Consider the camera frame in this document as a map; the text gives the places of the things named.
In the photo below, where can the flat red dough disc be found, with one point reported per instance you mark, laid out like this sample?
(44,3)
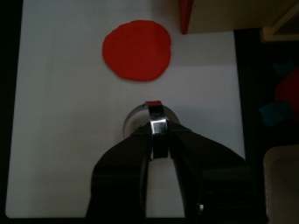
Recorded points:
(136,49)

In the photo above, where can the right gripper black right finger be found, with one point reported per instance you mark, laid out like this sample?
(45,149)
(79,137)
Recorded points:
(217,180)

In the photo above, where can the light wooden drawer cabinet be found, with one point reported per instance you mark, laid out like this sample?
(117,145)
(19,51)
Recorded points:
(233,14)

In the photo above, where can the white cutting board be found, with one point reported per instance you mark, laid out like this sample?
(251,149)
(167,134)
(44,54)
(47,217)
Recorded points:
(57,116)

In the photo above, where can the round metal dough cutter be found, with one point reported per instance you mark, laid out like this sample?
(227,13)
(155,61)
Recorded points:
(157,124)

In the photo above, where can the beige container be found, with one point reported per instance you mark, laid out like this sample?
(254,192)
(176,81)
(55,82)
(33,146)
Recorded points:
(282,183)

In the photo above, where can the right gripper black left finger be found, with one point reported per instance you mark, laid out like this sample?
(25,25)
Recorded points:
(119,175)

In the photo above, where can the red and blue bowl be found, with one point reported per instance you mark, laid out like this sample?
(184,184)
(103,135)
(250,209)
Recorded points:
(287,93)

